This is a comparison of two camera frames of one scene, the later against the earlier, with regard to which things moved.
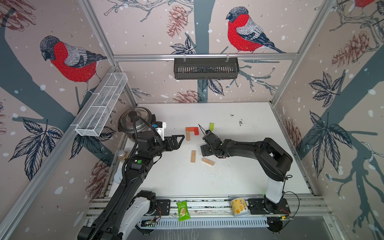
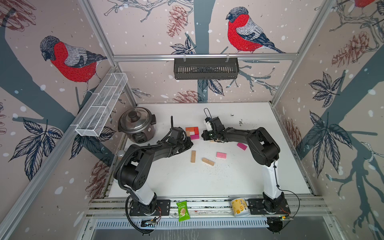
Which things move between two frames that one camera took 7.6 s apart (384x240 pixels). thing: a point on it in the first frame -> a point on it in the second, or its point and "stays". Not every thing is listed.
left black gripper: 175,146 -> 189,145
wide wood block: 193,156 stays
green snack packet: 183,210 stays
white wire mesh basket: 95,118 stays
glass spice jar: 121,153 stays
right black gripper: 204,149 -> 205,136
